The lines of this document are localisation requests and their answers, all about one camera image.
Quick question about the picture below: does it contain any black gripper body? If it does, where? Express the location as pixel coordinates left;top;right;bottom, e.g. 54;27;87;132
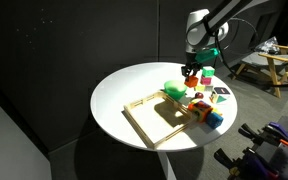
181;62;201;71

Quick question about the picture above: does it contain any patterned picture cube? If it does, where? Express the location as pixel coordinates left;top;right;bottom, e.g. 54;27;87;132
210;87;231;104

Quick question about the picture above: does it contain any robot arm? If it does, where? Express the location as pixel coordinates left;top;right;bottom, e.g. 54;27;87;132
181;0;268;78

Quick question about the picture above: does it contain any yellow-green flat block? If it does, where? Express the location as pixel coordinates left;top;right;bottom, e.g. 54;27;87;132
194;85;213;92

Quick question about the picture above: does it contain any green bowl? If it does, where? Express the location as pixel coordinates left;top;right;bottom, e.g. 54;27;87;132
164;80;187;100

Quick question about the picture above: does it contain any wooden tray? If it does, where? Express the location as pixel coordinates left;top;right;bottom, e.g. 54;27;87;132
124;91;197;150

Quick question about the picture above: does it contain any blue block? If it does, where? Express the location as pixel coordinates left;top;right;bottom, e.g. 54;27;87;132
206;112;223;129

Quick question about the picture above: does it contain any green cube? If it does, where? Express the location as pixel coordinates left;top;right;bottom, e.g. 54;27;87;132
202;66;215;77

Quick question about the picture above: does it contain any pink cube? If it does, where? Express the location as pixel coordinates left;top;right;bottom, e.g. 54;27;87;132
200;76;212;85

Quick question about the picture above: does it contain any yellow banana toy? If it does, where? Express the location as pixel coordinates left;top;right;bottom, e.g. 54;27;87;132
212;108;223;116

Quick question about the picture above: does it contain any white round table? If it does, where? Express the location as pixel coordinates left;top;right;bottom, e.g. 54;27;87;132
90;62;237;180

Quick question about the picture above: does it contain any wooden chair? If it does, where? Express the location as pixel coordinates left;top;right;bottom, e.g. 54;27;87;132
232;44;288;98

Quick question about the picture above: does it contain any clamp with orange tip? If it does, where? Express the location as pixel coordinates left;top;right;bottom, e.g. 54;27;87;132
238;122;288;146

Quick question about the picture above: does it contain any perforated metal plate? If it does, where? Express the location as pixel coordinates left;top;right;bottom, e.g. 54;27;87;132
252;116;288;180

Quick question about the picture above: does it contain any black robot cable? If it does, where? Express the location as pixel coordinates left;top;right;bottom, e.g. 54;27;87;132
213;16;288;88

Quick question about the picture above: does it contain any purple handled clamp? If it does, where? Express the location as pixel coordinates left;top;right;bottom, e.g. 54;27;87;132
214;148;279;180

